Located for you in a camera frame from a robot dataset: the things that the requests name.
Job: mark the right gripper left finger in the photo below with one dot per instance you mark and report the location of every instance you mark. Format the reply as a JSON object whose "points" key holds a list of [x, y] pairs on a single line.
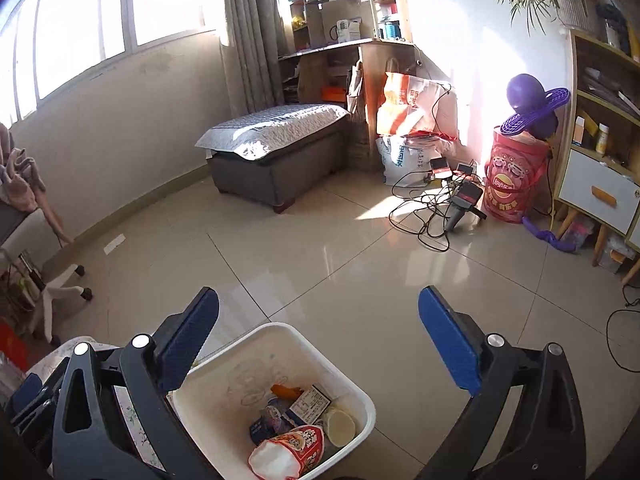
{"points": [[149, 367]]}

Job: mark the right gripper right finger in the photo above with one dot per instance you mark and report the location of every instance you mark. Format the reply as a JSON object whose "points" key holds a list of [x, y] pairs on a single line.
{"points": [[546, 438]]}

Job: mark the orange peel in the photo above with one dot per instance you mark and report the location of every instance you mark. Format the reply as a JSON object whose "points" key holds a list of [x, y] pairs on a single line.
{"points": [[286, 393]]}

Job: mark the red noodle cup package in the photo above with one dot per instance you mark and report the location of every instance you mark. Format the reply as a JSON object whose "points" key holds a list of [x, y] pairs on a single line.
{"points": [[289, 455]]}

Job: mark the white plastic trash bin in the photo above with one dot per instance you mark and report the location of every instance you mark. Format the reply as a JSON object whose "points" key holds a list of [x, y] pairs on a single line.
{"points": [[224, 394]]}

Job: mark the floral white tablecloth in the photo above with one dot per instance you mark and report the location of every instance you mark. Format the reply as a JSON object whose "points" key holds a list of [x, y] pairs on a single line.
{"points": [[122, 422]]}

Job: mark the white paper on floor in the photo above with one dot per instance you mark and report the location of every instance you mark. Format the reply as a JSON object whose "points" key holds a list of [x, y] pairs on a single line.
{"points": [[114, 243]]}

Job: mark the round white cup lid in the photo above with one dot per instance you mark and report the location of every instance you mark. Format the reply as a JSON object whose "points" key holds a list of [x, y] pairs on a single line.
{"points": [[339, 427]]}

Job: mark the small blue white carton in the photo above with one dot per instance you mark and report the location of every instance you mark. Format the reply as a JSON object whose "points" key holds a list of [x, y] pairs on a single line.
{"points": [[309, 407]]}

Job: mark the black handheld device on floor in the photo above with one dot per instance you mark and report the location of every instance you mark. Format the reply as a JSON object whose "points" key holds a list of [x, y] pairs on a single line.
{"points": [[465, 200]]}

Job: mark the brown blanket on chair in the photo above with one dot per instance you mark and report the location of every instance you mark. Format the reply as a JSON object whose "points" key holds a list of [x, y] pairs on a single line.
{"points": [[22, 187]]}

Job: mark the red printed snack barrel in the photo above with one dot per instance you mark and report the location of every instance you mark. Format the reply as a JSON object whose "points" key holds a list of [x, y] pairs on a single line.
{"points": [[514, 167]]}

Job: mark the wooden cabinet white drawers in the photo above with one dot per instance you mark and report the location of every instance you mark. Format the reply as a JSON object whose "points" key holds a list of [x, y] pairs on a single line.
{"points": [[598, 172]]}

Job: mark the white blue plastic bag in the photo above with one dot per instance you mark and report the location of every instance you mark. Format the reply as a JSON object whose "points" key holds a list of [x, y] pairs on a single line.
{"points": [[407, 159]]}

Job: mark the dark grey storage ottoman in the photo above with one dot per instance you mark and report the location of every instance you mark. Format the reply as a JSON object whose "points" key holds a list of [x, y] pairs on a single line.
{"points": [[277, 179]]}

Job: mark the patterned white ottoman cover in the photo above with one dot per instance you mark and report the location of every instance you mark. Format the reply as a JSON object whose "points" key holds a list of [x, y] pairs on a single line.
{"points": [[255, 136]]}

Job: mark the purple ball balance toy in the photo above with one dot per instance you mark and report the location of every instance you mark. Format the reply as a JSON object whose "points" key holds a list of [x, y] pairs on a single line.
{"points": [[534, 107]]}

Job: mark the orange white shopping bag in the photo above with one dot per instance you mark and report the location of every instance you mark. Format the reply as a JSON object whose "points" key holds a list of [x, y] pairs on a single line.
{"points": [[414, 106]]}

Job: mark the wooden desk with shelves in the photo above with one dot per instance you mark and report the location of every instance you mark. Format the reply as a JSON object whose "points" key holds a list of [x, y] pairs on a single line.
{"points": [[339, 52]]}

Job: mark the grey window curtain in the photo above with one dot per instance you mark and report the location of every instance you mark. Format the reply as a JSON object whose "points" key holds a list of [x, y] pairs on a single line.
{"points": [[250, 51]]}

